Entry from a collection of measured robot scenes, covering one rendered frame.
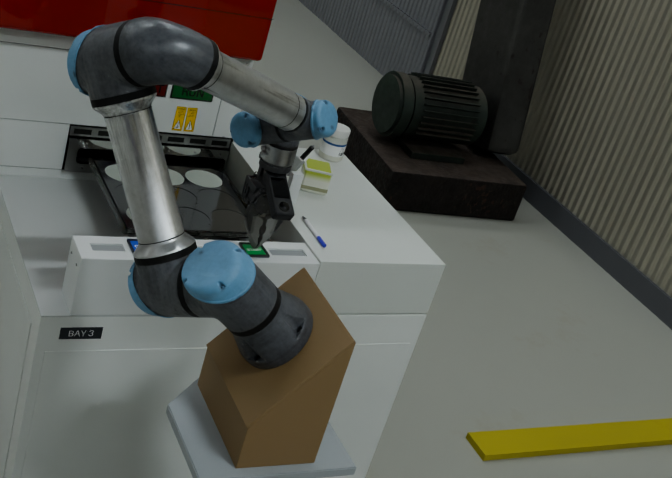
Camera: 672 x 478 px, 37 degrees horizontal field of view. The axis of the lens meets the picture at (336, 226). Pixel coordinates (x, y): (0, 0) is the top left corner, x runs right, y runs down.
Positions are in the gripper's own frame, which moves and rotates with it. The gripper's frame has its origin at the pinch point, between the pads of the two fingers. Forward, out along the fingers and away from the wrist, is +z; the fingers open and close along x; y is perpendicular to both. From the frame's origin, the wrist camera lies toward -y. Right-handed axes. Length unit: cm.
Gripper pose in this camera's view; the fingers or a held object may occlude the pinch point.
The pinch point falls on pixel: (257, 245)
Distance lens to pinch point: 225.6
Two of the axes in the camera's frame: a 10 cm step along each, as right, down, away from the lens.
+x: -8.7, -0.4, -4.9
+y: -4.1, -5.0, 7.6
